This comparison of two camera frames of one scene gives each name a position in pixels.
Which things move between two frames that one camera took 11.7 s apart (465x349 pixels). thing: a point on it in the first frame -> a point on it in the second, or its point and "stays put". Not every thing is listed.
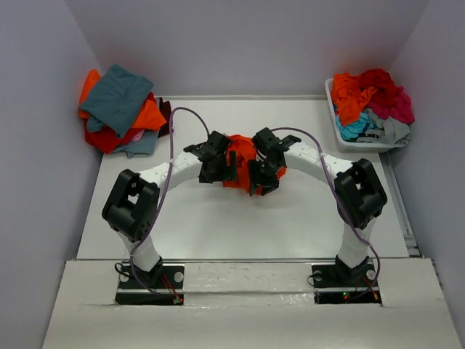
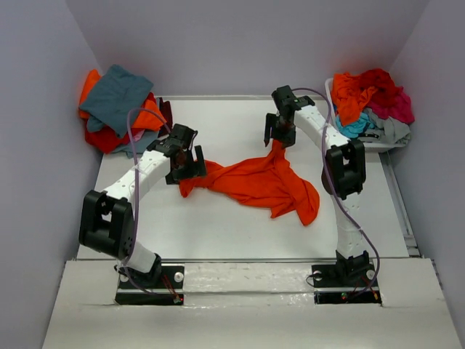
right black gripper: [257, 179] -> [288, 139]
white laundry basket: [351, 147] stays put
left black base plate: [162, 286] stays put
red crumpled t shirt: [387, 89] stays put
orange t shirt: [245, 150] -> [272, 182]
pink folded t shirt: [137, 137] stays put
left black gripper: [208, 178] -> [176, 177]
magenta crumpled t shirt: [399, 107] stays put
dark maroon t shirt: [165, 107] stays put
